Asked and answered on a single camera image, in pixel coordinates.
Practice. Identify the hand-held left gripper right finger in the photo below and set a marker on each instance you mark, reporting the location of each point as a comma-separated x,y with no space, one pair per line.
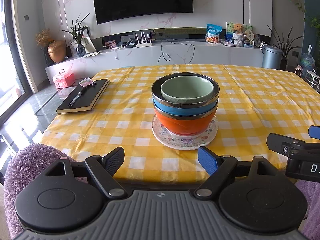
208,160

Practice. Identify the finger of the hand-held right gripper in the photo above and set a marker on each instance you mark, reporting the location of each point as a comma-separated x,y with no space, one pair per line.
315,132
280,141

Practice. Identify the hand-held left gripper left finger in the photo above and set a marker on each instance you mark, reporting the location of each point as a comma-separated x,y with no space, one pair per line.
113,161

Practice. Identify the clear glass plate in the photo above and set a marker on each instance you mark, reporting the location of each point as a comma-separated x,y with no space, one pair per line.
190,142

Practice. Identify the white painted plate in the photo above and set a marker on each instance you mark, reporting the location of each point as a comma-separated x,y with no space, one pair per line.
185,147

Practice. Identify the small pink plate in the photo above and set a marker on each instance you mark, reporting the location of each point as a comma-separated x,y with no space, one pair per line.
185,135

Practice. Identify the orange steel bowl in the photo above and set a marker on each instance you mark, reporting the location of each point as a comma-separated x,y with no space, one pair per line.
185,125

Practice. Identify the blue steel bowl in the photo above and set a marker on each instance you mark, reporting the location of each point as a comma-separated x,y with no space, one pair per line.
180,108

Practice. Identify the green ceramic bowl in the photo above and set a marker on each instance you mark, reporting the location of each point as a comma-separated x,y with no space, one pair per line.
187,90

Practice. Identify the yellow checked tablecloth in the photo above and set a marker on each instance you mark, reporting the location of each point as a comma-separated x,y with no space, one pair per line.
250,105

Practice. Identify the white round stool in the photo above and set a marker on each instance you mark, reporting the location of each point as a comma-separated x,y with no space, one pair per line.
313,78

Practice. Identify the pink heater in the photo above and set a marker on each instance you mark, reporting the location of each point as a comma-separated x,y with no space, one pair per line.
298,71

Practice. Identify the black notebook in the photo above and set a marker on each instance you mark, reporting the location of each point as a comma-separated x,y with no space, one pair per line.
90,96

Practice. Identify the blue water bottle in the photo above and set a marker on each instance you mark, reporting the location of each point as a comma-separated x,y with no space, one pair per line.
307,62

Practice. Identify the black pen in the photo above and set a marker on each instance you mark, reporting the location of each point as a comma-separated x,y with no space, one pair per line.
75,99

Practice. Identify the grey blue trash bin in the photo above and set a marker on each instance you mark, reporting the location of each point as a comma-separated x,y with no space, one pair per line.
272,58

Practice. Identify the pink wrapper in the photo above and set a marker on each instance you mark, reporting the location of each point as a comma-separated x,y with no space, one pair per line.
85,82

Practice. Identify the purple fluffy garment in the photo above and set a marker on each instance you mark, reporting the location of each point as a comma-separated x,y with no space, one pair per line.
25,170

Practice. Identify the potted long leaf plant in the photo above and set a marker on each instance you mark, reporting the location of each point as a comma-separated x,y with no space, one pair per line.
285,45

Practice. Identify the pink storage box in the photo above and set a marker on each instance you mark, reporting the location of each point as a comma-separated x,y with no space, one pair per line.
63,79

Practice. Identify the white marble television cabinet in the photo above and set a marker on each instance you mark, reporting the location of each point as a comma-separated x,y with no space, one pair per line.
212,53

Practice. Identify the tall leafy plant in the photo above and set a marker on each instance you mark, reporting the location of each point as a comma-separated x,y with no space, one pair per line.
315,25

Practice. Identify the flat white scale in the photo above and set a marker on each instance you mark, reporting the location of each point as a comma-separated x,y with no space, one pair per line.
228,44

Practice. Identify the round hand fan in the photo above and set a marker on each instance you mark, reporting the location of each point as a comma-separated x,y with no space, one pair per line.
249,35

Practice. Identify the plant in blue vase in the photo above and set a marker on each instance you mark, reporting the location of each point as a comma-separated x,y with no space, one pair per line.
80,50

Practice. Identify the pink photo card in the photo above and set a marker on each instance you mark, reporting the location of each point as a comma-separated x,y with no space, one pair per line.
110,44

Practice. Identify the green painting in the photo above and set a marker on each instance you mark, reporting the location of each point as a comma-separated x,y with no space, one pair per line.
229,32

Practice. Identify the portrait picture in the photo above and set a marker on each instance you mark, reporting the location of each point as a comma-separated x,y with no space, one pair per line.
87,43

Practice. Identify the teddy bear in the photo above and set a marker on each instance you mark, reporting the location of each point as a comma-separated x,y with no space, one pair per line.
238,28

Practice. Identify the white router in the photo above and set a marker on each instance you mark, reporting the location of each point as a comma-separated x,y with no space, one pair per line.
143,44

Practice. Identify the gold vase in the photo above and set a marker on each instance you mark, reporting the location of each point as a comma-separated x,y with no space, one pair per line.
57,52

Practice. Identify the blue snack bag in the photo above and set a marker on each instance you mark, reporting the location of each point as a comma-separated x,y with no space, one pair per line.
213,33

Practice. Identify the dried flowers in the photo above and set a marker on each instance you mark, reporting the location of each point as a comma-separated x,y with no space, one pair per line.
43,37

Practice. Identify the glass sliding door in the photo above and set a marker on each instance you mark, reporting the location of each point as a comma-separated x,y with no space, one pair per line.
10,55

